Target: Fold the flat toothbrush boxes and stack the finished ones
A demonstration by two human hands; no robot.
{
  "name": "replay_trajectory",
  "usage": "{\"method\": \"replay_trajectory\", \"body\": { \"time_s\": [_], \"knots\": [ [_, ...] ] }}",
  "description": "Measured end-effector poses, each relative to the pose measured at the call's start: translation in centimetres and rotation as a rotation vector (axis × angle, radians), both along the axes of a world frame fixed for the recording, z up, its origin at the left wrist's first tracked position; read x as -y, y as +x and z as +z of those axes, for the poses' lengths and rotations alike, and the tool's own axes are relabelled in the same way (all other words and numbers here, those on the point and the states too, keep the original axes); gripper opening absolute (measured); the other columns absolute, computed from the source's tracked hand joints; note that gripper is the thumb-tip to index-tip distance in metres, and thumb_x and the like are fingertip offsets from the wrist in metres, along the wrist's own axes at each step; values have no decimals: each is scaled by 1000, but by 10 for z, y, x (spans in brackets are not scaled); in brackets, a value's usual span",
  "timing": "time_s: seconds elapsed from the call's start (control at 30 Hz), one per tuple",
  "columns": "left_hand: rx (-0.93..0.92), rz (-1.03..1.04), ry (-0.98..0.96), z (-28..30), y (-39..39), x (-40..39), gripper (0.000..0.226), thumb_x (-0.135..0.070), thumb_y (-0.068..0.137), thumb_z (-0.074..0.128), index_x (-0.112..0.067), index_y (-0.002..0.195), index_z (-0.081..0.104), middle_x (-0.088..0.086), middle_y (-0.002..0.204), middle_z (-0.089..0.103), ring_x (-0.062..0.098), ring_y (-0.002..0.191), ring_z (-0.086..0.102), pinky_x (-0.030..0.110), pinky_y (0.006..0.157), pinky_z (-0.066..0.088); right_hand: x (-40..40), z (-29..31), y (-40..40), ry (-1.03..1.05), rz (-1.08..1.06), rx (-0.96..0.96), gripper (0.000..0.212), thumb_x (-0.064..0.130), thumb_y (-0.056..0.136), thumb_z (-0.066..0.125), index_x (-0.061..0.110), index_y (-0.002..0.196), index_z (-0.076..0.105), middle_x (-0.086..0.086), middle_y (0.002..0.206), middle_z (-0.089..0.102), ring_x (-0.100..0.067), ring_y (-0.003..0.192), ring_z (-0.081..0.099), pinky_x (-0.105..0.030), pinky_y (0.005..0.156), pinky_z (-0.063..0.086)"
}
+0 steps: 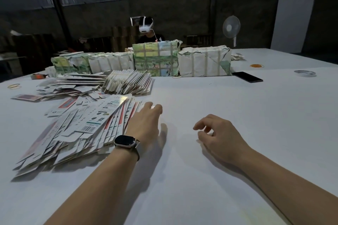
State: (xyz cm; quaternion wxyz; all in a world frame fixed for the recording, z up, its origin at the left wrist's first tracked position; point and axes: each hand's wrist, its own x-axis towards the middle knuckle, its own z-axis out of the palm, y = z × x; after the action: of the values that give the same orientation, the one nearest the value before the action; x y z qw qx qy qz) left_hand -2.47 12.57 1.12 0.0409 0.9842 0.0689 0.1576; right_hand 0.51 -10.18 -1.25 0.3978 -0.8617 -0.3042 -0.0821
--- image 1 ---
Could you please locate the grey band wristwatch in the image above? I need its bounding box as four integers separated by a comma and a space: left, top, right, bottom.
113, 134, 142, 161

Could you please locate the white standing fan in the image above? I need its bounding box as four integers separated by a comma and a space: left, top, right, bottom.
222, 15, 242, 48

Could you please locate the dark wooden chair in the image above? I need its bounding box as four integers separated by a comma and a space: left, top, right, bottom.
182, 34, 212, 48

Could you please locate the fanned stack of white cartons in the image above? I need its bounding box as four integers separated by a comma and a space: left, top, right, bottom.
102, 69, 155, 96

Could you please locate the white tape roll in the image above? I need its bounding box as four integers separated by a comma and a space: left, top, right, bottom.
294, 69, 317, 78

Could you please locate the person's left forearm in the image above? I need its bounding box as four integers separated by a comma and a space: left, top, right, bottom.
45, 148, 139, 225

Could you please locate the pile of cartons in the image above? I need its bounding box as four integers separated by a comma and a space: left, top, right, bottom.
12, 72, 154, 177

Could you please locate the white strapped wrapped bundle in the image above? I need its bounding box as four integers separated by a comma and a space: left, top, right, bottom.
177, 45, 232, 78

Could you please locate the white head-mounted camera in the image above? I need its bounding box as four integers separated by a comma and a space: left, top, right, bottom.
130, 15, 154, 33

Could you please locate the row of white wrapped bundles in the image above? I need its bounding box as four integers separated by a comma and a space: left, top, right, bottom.
50, 51, 134, 75

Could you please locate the person's left hand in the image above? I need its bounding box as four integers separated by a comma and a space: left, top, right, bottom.
125, 101, 163, 152

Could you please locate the white board panel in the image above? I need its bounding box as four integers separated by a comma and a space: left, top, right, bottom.
270, 0, 319, 54

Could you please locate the person's right forearm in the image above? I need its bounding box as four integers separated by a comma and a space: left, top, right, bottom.
238, 148, 338, 225

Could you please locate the black smartphone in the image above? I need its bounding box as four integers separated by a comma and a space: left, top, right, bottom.
232, 71, 264, 84

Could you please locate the green printed wrapped bundle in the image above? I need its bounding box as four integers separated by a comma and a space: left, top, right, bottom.
132, 40, 183, 77

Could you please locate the person's right hand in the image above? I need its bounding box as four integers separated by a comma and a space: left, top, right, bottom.
193, 114, 253, 169

